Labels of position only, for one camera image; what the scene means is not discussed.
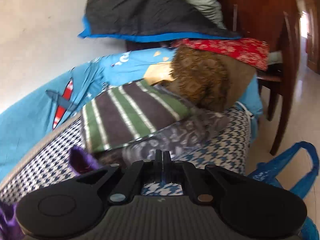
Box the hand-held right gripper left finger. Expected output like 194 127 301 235
76 149 163 203

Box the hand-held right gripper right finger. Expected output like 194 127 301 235
163 151 248 203

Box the purple floral sweater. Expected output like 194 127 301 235
0 146 100 240

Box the grey patterned cloth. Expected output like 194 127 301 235
96 85 230 167

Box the green striped cloth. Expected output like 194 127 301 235
81 79 194 153

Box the houndstooth mattress cover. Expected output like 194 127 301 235
0 102 252 205

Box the brown fluffy blanket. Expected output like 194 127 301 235
144 44 258 112

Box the blue plastic bag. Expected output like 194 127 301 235
247 141 320 240

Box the red floral cloth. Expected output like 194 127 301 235
172 38 270 71

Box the blue airplane print bed sheet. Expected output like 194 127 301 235
0 47 263 178

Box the dark quilt with blue lining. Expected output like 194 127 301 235
78 0 243 43

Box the brown wooden chair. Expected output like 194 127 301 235
220 0 300 155

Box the brown wooden door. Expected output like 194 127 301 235
290 0 320 74

